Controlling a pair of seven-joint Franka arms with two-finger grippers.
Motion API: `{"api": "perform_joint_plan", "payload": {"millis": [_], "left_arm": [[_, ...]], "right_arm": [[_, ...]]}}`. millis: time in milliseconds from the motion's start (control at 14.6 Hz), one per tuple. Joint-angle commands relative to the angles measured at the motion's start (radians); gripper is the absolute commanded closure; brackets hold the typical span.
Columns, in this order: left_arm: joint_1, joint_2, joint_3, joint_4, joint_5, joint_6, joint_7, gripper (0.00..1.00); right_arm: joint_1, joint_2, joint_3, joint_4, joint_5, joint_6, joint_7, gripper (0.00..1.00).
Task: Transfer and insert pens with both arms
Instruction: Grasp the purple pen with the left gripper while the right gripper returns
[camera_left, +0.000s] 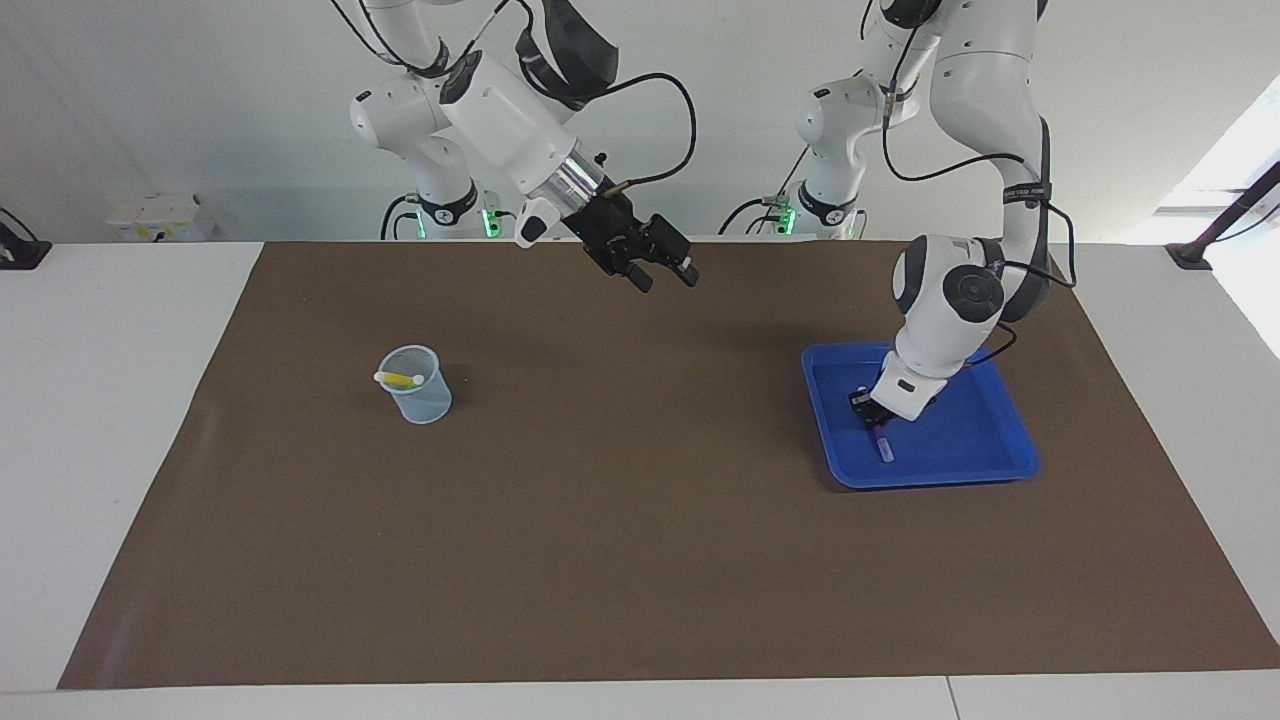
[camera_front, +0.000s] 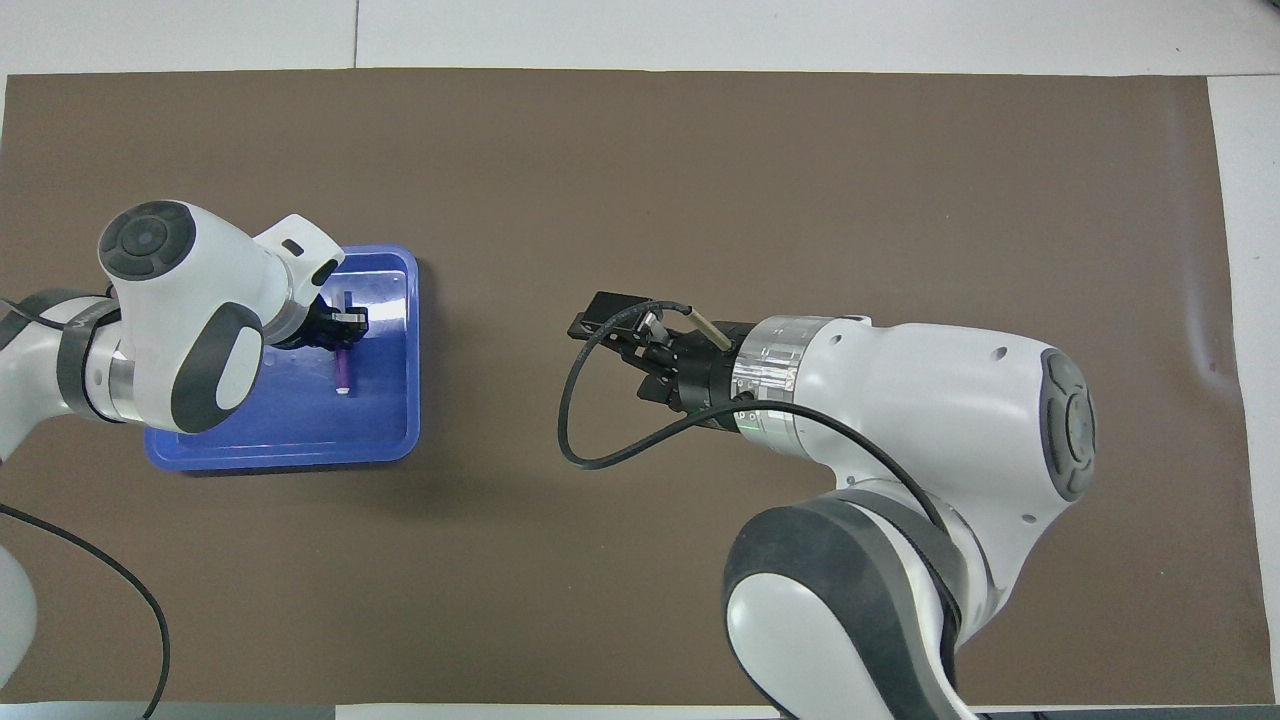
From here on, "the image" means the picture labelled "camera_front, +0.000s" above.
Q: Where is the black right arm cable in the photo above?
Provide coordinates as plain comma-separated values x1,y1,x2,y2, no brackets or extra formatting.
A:
556,300,951,531

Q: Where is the blue plastic tray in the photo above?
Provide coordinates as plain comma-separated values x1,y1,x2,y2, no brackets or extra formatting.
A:
143,243,421,473

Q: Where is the brown table mat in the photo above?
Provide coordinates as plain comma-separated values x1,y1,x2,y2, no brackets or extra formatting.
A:
0,67,1259,707

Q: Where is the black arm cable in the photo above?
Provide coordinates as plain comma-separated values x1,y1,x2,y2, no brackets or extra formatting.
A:
0,503,173,720
556,300,951,531

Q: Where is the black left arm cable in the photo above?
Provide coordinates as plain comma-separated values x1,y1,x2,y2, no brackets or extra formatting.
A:
0,503,173,720

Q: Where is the purple pen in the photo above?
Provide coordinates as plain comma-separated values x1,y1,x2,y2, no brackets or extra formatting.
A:
335,292,355,397

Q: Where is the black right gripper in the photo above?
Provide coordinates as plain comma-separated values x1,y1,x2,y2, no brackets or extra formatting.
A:
566,290,757,415

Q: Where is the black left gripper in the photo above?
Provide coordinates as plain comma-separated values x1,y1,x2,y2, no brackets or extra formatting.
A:
274,294,370,350

